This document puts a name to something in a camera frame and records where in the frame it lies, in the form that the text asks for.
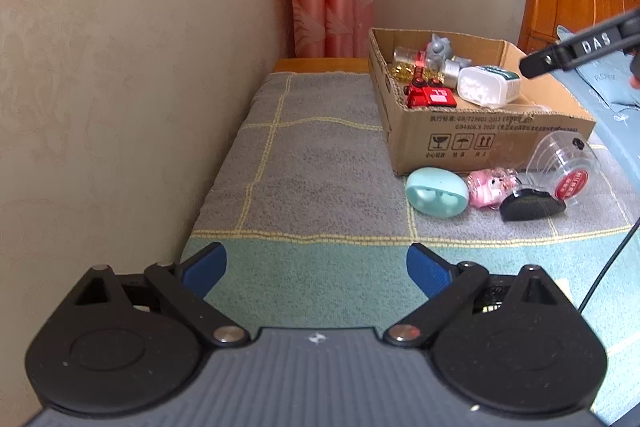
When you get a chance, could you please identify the blue patterned bed sheet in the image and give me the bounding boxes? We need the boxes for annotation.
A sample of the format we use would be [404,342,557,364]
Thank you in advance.
[585,102,640,172]

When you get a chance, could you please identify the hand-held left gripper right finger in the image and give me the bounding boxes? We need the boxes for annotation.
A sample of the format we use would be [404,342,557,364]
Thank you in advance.
[382,243,573,349]

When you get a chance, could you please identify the mint green oval case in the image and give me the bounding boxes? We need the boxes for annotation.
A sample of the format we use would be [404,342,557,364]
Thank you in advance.
[405,167,470,215]

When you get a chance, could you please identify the grey toy figure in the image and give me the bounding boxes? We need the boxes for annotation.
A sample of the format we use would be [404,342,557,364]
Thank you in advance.
[425,33,471,72]

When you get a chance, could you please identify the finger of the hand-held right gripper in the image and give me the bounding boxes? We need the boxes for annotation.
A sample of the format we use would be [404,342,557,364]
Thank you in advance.
[519,9,640,80]

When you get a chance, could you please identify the blue patterned pillow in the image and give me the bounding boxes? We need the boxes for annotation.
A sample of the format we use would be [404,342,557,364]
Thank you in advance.
[554,26,640,110]

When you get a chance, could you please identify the clear bottle of golden capsules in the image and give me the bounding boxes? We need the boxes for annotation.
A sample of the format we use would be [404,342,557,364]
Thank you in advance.
[391,47,463,90]

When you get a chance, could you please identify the grey and green blanket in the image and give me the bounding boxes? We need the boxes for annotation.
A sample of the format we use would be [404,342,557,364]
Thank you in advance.
[180,72,640,425]

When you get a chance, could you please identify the pink transparent toy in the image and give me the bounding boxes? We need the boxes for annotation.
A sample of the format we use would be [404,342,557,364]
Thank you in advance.
[467,168,518,210]

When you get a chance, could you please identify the cardboard box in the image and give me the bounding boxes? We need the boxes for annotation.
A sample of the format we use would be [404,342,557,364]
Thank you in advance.
[368,28,597,178]

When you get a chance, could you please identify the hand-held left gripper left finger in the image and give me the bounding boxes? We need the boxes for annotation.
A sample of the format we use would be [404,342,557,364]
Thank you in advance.
[74,242,251,348]

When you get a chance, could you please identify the clear round container red label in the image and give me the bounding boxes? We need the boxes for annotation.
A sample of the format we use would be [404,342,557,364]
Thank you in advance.
[525,132,603,208]

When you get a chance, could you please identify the black cable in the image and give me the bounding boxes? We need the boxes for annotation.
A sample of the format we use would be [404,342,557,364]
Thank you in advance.
[579,216,640,314]

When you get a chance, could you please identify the red toy block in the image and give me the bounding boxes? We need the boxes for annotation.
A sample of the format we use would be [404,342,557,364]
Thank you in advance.
[405,86,459,109]

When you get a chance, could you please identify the white bottle green label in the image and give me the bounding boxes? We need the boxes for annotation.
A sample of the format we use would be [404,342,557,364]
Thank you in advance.
[457,65,522,105]

